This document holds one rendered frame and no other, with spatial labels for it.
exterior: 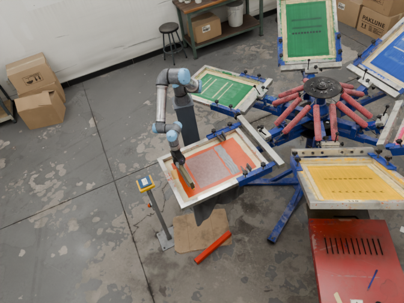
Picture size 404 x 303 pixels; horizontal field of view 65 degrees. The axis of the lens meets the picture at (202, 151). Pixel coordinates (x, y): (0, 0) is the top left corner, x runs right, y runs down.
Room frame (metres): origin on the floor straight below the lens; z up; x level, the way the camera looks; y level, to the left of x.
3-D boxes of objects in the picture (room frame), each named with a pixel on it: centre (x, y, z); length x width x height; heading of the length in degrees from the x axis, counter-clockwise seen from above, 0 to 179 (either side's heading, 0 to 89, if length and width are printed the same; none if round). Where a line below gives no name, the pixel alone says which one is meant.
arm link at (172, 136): (1.69, 0.19, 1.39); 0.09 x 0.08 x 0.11; 160
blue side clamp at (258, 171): (1.53, -0.37, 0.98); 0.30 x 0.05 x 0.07; 106
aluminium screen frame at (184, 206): (1.73, -0.06, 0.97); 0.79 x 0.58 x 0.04; 106
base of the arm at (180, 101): (2.36, 0.08, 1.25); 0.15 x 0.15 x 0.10
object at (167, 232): (1.69, 0.51, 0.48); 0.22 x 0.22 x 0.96; 16
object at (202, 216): (1.52, -0.07, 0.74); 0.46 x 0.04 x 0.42; 106
